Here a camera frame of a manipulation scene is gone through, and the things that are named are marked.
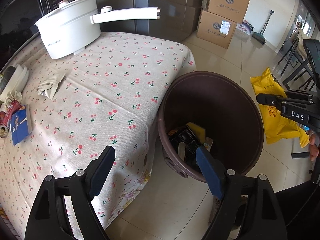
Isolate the cardboard box with label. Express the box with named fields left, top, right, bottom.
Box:
left=196, top=10, right=237, bottom=50

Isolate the blue white bag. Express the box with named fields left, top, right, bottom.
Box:
left=236, top=22, right=255, bottom=34

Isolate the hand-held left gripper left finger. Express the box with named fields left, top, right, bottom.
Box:
left=25, top=145, right=116, bottom=240

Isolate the cherry print tablecloth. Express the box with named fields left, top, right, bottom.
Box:
left=0, top=31, right=197, bottom=240

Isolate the blue booklet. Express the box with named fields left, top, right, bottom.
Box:
left=9, top=104, right=33, bottom=147

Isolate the milk carton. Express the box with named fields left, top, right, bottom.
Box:
left=177, top=141, right=187, bottom=161

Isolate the beige torn wrapper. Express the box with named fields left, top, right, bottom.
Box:
left=37, top=73, right=66, bottom=100

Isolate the black chair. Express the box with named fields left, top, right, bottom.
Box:
left=277, top=21, right=320, bottom=90

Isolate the brown fuzzy cloth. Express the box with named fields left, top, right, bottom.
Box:
left=209, top=195, right=225, bottom=223

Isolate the brown plastic bin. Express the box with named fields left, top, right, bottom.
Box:
left=157, top=71, right=265, bottom=183

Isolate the trash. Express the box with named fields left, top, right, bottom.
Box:
left=168, top=125, right=208, bottom=173

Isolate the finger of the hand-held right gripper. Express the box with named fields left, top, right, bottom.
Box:
left=256, top=93, right=288, bottom=110

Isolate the white electric pot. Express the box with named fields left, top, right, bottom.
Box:
left=34, top=0, right=161, bottom=60

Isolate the red snack wrapper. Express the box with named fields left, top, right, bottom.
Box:
left=0, top=99, right=24, bottom=138

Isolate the person's right hand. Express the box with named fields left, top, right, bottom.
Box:
left=308, top=130, right=320, bottom=162

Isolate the yellow snack packet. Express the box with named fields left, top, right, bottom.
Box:
left=250, top=67, right=310, bottom=148

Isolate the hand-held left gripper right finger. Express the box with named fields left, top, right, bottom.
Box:
left=196, top=146, right=292, bottom=240

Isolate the yellow green sponge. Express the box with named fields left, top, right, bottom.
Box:
left=186, top=122, right=207, bottom=143

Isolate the black microwave oven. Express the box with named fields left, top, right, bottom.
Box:
left=0, top=0, right=70, bottom=73

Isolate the white tissue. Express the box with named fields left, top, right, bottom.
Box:
left=5, top=91, right=23, bottom=105

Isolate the green broom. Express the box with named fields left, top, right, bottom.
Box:
left=251, top=10, right=274, bottom=45

